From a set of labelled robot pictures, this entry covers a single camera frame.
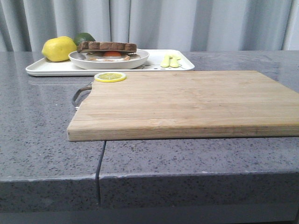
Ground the fried egg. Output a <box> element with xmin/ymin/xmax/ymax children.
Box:
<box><xmin>85</xmin><ymin>51</ymin><xmax>130</xmax><ymax>62</ymax></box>

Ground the white round plate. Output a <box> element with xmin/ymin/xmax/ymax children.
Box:
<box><xmin>69</xmin><ymin>49</ymin><xmax>150</xmax><ymax>70</ymax></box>

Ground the white bear tray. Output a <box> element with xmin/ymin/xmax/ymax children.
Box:
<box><xmin>26</xmin><ymin>49</ymin><xmax>195</xmax><ymax>77</ymax></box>

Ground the yellow plastic fork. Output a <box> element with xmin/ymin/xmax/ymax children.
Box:
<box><xmin>160</xmin><ymin>54</ymin><xmax>172</xmax><ymax>68</ymax></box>

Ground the yellow plastic knife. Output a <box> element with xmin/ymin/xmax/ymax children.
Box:
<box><xmin>170</xmin><ymin>55</ymin><xmax>181</xmax><ymax>68</ymax></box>

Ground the lemon slice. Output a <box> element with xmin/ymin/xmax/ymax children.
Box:
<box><xmin>94</xmin><ymin>72</ymin><xmax>127</xmax><ymax>83</ymax></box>

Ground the wooden cutting board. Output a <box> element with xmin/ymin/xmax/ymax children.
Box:
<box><xmin>67</xmin><ymin>70</ymin><xmax>299</xmax><ymax>141</ymax></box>

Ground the green lime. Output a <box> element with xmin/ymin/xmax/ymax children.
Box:
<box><xmin>73</xmin><ymin>32</ymin><xmax>95</xmax><ymax>46</ymax></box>

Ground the yellow lemon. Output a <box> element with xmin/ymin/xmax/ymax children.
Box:
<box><xmin>42</xmin><ymin>36</ymin><xmax>77</xmax><ymax>62</ymax></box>

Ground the grey curtain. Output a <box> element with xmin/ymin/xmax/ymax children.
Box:
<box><xmin>0</xmin><ymin>0</ymin><xmax>299</xmax><ymax>52</ymax></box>

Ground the metal board handle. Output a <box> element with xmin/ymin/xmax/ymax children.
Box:
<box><xmin>71</xmin><ymin>82</ymin><xmax>92</xmax><ymax>110</ymax></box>

